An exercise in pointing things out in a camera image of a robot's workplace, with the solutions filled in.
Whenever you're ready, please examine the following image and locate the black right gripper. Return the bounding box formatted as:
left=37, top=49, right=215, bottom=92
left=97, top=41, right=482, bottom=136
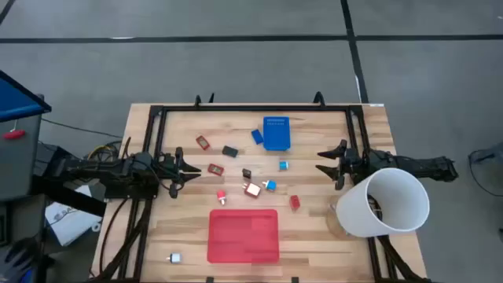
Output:
left=314, top=139, right=373, bottom=192

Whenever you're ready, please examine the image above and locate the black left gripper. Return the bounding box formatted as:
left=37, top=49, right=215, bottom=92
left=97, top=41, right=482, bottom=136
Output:
left=155, top=146, right=203, bottom=200

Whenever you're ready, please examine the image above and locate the blue plastic bin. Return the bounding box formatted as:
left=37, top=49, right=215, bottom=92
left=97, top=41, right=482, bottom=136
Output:
left=262, top=116, right=292, bottom=152

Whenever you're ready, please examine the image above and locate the red translucent plastic bin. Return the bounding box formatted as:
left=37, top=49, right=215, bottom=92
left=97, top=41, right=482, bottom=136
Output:
left=207, top=208, right=281, bottom=264

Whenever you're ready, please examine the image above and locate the clear glass lamp base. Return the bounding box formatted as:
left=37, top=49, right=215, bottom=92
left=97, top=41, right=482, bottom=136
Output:
left=325, top=195, right=354, bottom=239

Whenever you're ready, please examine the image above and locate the red and silver charger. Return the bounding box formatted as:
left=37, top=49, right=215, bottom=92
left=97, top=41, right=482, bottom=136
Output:
left=242, top=182, right=263, bottom=199

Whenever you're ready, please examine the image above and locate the black metal bar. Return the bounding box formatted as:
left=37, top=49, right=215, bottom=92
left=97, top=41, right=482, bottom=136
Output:
left=31, top=175, right=107, bottom=217

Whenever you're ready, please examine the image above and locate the white printed paper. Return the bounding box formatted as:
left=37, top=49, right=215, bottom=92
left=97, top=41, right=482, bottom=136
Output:
left=44, top=184, right=104, bottom=248

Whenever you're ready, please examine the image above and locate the grey cabinet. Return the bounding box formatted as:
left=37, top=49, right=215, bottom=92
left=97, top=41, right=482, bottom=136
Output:
left=0, top=112, right=43, bottom=201

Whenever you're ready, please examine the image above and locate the red tag on cabinet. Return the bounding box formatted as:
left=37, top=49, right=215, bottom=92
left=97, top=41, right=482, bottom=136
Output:
left=2, top=129, right=27, bottom=141

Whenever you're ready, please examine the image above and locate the blue screen panel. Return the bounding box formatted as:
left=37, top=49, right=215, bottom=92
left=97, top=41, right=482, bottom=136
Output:
left=0, top=69, right=53, bottom=123

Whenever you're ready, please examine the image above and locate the person's hand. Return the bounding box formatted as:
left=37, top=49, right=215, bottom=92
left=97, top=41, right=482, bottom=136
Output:
left=0, top=237, right=44, bottom=283

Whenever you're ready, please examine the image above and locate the black cable bundle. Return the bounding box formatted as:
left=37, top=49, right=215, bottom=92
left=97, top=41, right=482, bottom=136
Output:
left=369, top=234, right=420, bottom=283
left=90, top=198, right=154, bottom=283

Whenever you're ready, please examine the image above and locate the black metal table frame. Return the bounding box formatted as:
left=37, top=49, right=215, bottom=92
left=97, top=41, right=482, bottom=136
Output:
left=88, top=92, right=433, bottom=283

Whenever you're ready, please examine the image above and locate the thin black floor cable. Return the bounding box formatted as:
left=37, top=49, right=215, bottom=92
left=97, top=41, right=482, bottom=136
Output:
left=41, top=117, right=123, bottom=139

